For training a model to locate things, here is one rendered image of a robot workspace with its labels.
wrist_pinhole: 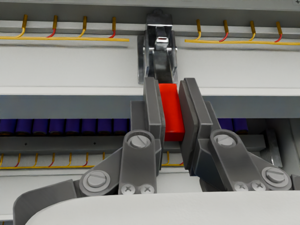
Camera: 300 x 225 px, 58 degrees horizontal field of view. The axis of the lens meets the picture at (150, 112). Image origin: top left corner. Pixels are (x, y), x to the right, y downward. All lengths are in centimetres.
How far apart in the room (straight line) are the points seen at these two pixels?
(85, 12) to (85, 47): 2
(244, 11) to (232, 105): 7
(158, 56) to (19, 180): 26
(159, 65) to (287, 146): 25
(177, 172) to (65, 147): 14
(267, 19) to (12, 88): 19
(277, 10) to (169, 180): 23
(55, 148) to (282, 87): 26
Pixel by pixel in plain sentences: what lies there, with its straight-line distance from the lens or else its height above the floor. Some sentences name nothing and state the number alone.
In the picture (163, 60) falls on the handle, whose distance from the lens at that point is 17.
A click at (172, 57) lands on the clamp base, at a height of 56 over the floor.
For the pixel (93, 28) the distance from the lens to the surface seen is 21.
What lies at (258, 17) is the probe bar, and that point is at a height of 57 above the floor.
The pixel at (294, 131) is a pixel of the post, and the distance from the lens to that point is 37.
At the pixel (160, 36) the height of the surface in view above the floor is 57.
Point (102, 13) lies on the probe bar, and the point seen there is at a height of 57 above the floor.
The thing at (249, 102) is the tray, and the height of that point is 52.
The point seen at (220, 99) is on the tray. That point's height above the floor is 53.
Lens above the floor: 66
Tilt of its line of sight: 46 degrees down
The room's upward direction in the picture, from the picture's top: 5 degrees clockwise
